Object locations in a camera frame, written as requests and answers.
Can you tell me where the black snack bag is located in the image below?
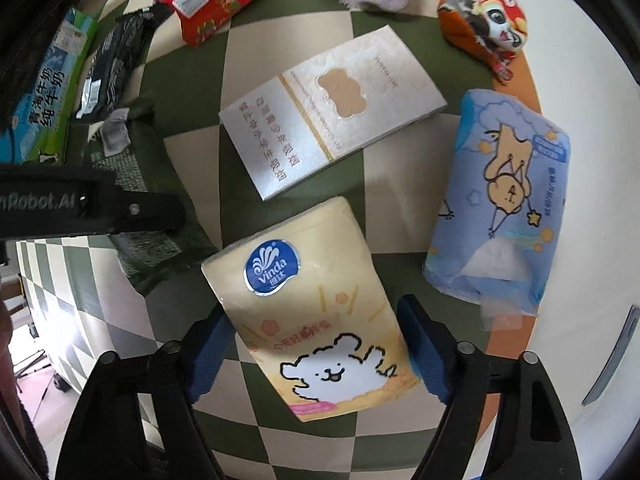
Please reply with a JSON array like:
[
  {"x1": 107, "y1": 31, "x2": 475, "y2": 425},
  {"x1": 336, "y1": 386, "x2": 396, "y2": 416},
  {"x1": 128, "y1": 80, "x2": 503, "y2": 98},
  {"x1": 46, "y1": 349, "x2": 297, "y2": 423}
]
[{"x1": 76, "y1": 2, "x2": 174, "y2": 124}]

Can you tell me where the blue green milk carton box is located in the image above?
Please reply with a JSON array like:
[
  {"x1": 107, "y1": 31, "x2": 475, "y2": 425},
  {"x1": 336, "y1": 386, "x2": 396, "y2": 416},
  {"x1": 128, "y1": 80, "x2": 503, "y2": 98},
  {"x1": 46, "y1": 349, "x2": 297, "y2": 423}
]
[{"x1": 1, "y1": 9, "x2": 96, "y2": 165}]

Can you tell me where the white beige box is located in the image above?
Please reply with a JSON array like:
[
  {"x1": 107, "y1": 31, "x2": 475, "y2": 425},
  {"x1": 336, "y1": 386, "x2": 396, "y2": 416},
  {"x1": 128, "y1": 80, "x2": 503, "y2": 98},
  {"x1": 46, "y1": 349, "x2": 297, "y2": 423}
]
[{"x1": 220, "y1": 26, "x2": 447, "y2": 200}]

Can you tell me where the blue cartoon tissue pack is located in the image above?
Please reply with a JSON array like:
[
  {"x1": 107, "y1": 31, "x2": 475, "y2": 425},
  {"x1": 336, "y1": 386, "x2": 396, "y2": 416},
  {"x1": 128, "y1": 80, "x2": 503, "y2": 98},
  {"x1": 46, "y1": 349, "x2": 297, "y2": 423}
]
[{"x1": 423, "y1": 89, "x2": 570, "y2": 330}]

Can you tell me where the orange panda plush toy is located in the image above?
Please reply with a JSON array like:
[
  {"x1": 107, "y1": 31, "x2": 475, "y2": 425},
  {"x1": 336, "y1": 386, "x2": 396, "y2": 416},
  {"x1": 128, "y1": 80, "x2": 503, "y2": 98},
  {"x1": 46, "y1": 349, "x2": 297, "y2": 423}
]
[{"x1": 437, "y1": 0, "x2": 528, "y2": 84}]

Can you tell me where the dark green snack bag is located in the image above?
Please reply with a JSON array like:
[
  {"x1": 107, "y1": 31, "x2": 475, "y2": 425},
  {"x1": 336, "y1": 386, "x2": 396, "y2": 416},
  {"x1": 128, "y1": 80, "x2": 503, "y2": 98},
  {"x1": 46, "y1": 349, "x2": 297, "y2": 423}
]
[{"x1": 84, "y1": 99, "x2": 216, "y2": 296}]

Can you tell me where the yellow Vinda tissue pack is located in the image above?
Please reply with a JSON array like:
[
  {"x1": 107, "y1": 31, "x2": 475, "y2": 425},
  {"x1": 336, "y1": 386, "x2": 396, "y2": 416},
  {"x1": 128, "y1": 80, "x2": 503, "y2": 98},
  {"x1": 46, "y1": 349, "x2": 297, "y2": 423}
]
[{"x1": 202, "y1": 197, "x2": 419, "y2": 422}]

